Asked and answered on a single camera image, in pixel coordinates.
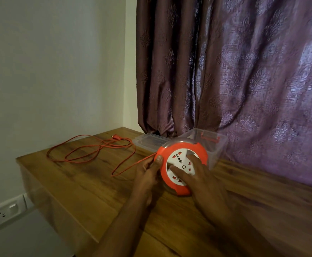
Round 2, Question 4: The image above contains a person's left forearm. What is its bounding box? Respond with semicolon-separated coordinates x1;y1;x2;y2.
91;198;151;257

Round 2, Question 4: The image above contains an orange power cord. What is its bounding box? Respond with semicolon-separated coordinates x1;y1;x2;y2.
46;134;158;177

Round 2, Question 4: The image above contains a person's left hand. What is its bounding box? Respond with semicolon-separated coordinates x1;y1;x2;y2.
130;155;164;206

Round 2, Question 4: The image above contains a white wall socket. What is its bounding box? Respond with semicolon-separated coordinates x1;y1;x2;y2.
0;193;36;235

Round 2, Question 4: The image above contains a clear plastic box lid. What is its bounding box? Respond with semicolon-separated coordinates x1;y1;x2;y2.
132;133;172;153

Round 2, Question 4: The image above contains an orange extension cord reel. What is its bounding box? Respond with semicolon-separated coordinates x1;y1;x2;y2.
154;140;209;197

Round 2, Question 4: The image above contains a person's right hand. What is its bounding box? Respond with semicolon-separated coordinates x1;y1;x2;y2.
169;153;226;222

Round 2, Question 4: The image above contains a purple patterned curtain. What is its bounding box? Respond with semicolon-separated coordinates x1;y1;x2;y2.
136;0;312;191

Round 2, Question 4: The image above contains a clear plastic storage box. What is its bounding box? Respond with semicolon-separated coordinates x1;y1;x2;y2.
178;128;228;170

